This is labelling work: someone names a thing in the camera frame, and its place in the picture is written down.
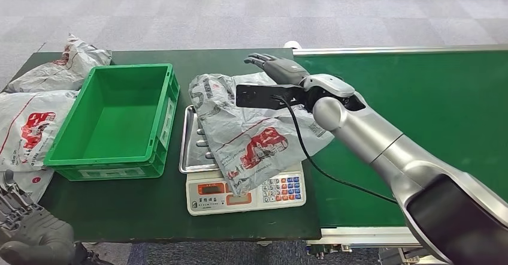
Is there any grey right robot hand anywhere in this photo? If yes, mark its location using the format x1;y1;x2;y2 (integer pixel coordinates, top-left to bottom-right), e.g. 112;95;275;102
243;52;311;86

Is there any flat white red-print mailer package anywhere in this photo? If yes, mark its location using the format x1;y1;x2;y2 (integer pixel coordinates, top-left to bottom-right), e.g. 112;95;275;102
0;90;79;173

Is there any white electronic scale body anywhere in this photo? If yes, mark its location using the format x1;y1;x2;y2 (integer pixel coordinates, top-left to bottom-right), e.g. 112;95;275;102
185;161;307;216

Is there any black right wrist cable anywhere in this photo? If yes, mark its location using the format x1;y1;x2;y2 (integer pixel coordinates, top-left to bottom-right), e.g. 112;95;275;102
274;94;399;206

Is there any aluminium conveyor frame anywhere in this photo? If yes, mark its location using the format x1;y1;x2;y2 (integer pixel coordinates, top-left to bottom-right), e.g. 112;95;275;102
292;44;508;265

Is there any white mailer with red dot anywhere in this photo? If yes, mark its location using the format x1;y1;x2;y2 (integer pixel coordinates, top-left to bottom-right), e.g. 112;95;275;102
0;167;56;204

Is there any green plastic basket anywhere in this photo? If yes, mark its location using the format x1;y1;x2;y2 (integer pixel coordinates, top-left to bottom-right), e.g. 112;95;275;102
43;63;181;182

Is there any green conveyor belt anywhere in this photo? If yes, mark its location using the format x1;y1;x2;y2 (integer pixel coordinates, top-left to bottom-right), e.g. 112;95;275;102
294;50;508;228

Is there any grey poly mailer package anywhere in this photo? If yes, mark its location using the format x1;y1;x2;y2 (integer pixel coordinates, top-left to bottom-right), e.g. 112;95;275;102
189;72;335;198

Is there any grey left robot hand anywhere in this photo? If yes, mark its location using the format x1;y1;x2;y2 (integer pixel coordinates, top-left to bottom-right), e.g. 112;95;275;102
0;170;77;265

